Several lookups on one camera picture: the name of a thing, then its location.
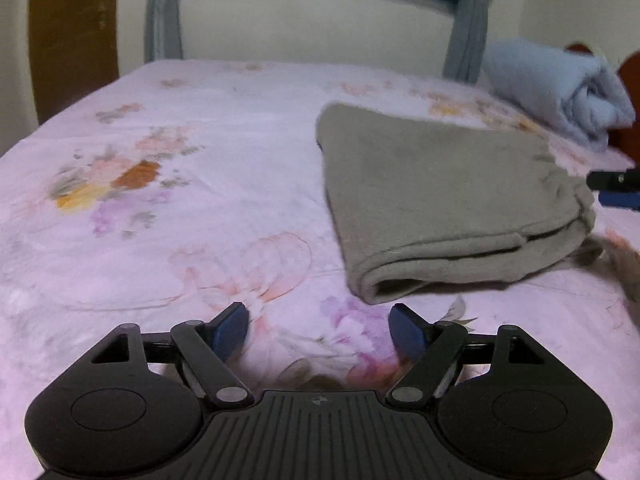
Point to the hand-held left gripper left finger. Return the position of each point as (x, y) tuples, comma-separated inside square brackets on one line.
[(231, 329)]

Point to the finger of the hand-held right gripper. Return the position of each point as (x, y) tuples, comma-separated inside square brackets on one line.
[(622, 199)]

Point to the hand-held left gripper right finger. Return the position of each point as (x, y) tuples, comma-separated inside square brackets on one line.
[(406, 332)]

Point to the grey pants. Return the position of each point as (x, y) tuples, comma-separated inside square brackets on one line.
[(440, 195)]

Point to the light blue rolled blanket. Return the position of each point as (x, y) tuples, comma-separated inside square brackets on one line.
[(550, 85)]

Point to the floral pink bed sheet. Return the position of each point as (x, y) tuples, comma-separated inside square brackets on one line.
[(200, 170)]

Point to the grey curtain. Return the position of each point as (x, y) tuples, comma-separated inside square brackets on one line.
[(164, 15), (472, 25)]

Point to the brown wooden door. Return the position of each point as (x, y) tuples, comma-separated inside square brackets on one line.
[(70, 30)]

